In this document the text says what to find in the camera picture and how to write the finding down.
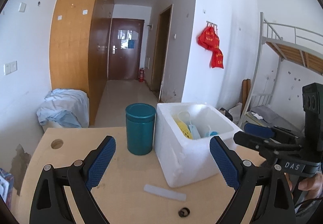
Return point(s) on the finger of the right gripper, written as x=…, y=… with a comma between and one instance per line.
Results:
x=255, y=139
x=262, y=130

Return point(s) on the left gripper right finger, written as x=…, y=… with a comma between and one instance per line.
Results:
x=275, y=204

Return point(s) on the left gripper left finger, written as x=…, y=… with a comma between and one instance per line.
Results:
x=50, y=204

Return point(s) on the yellow foam fruit net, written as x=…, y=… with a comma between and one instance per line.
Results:
x=184, y=128

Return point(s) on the person's right hand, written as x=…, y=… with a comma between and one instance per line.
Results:
x=312, y=185

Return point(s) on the blue face mask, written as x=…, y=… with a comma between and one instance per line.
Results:
x=201, y=132

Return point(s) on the white styrofoam box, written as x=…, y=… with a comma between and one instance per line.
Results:
x=186, y=161

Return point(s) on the light blue bedding bundle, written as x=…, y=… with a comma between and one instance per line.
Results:
x=67, y=107

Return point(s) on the red hanging bags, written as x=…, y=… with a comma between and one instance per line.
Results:
x=209, y=40

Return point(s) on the teal cylindrical tin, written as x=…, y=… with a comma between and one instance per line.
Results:
x=140, y=120

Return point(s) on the red fire extinguisher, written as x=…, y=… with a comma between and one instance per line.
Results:
x=141, y=76

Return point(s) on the dark brown entrance door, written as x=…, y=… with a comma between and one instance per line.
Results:
x=125, y=49

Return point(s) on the light wood wardrobe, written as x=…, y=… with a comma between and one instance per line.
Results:
x=78, y=44

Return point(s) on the metal loft bed frame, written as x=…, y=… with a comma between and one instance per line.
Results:
x=288, y=58

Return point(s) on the white wall switch plate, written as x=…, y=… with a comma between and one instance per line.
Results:
x=10, y=67

